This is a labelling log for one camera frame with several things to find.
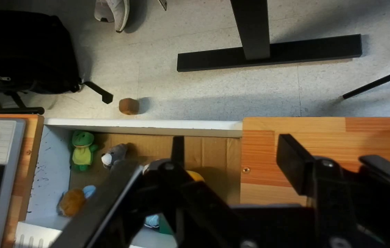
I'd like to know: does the white shoe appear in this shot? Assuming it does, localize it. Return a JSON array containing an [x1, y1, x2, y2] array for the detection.
[[92, 0, 132, 34]]

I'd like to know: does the small blue toy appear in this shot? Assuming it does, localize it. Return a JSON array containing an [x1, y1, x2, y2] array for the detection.
[[81, 183, 97, 199]]

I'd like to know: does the green turtle plush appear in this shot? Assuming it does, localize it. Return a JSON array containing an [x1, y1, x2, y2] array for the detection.
[[68, 129, 97, 175]]

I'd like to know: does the yellow ball toy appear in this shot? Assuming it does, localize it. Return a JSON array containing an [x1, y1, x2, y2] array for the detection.
[[184, 169, 206, 183]]

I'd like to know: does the brown potato toy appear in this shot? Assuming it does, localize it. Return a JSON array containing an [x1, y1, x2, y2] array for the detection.
[[117, 96, 140, 117]]

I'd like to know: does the black table base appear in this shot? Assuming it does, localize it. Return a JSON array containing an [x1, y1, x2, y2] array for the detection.
[[176, 0, 363, 73]]

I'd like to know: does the grey penguin plush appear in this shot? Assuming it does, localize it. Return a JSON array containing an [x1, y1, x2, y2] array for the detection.
[[99, 142, 130, 170]]

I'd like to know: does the white sink basin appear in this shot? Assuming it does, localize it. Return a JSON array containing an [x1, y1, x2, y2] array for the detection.
[[13, 117, 243, 248]]

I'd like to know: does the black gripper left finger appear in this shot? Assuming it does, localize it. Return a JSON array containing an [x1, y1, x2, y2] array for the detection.
[[49, 133, 187, 248]]

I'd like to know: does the black stand leg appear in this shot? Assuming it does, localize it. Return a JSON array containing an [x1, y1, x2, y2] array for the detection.
[[341, 62, 390, 102]]

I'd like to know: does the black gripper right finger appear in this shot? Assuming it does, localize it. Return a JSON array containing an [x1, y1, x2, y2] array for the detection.
[[275, 130, 390, 204]]

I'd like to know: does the grey toy stove top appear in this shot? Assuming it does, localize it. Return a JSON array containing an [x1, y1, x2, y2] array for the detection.
[[0, 117, 30, 248]]

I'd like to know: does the black backpack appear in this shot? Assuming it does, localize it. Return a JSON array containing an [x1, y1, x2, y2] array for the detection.
[[0, 9, 84, 96]]

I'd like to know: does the brown round plush toy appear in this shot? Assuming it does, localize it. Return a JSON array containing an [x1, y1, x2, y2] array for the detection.
[[56, 186, 86, 219]]

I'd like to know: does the wooden toy kitchen unit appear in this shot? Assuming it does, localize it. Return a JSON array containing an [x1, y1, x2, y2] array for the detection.
[[0, 113, 390, 248]]

